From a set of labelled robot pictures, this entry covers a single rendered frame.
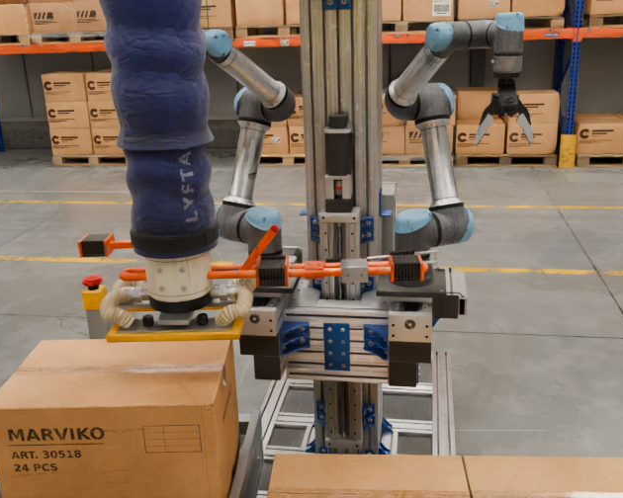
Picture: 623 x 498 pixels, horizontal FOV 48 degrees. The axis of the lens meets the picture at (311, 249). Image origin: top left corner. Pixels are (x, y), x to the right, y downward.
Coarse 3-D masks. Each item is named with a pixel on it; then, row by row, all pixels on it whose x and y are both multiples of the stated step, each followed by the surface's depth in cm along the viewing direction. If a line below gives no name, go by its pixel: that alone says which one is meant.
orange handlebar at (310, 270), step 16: (128, 240) 211; (128, 272) 187; (144, 272) 187; (208, 272) 183; (224, 272) 183; (240, 272) 183; (288, 272) 182; (304, 272) 182; (320, 272) 182; (336, 272) 182; (368, 272) 182; (384, 272) 182
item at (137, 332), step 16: (144, 320) 179; (192, 320) 182; (208, 320) 182; (240, 320) 183; (112, 336) 176; (128, 336) 176; (144, 336) 176; (160, 336) 176; (176, 336) 176; (192, 336) 176; (208, 336) 176; (224, 336) 176
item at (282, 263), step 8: (264, 256) 189; (272, 256) 189; (280, 256) 189; (288, 256) 187; (256, 264) 182; (264, 264) 185; (272, 264) 185; (280, 264) 185; (288, 264) 184; (256, 272) 181; (264, 272) 180; (272, 272) 180; (280, 272) 180; (256, 280) 182; (264, 280) 181; (272, 280) 181; (280, 280) 181; (288, 280) 182
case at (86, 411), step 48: (48, 384) 192; (96, 384) 191; (144, 384) 190; (192, 384) 189; (0, 432) 183; (48, 432) 183; (96, 432) 183; (144, 432) 183; (192, 432) 183; (0, 480) 188; (48, 480) 188; (96, 480) 188; (144, 480) 188; (192, 480) 188
